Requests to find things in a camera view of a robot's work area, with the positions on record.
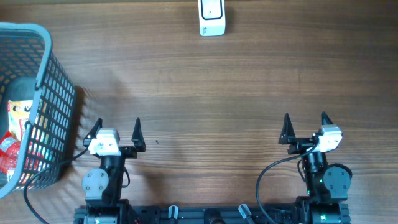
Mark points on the grey plastic mesh basket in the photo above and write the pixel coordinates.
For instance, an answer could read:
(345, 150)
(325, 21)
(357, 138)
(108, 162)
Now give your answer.
(31, 71)

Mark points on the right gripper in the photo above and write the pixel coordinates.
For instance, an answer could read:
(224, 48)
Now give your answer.
(288, 136)

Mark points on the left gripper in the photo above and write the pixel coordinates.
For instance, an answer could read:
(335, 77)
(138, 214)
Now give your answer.
(130, 152)

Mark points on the red snack bag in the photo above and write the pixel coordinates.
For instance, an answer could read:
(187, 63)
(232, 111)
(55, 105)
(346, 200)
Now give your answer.
(9, 152)

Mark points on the yellow wet wipes pack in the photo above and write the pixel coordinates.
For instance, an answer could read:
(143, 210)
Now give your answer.
(18, 115)

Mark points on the white barcode scanner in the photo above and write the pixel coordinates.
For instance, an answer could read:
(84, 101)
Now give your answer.
(212, 17)

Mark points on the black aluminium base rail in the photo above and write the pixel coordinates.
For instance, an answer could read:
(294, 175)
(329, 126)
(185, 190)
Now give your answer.
(211, 214)

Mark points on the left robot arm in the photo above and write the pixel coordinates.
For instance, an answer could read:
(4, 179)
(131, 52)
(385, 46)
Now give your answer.
(104, 184)

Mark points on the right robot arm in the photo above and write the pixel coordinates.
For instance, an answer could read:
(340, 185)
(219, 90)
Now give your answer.
(327, 184)

